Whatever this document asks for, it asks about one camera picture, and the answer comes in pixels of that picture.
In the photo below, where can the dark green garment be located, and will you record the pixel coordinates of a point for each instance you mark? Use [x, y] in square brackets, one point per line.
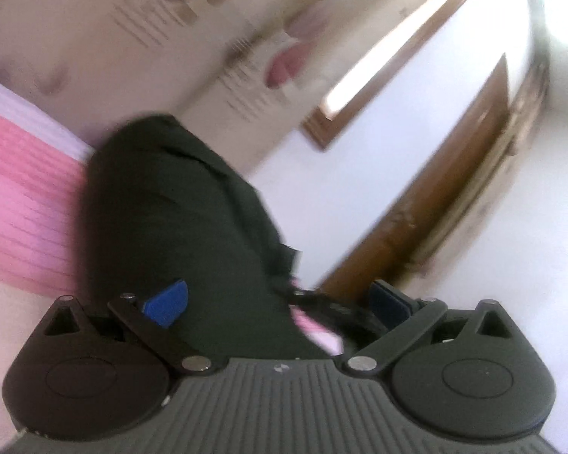
[184, 236]

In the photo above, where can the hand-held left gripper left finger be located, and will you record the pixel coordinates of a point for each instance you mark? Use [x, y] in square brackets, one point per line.
[168, 303]

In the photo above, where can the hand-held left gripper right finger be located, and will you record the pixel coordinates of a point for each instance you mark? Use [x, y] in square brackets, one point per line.
[389, 306]

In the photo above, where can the wooden window frame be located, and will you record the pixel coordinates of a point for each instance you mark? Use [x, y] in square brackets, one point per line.
[393, 66]

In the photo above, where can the pink striped sheet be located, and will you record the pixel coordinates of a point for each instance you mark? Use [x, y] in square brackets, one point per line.
[26, 198]

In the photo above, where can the wooden door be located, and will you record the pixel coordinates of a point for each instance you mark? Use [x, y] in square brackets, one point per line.
[435, 194]

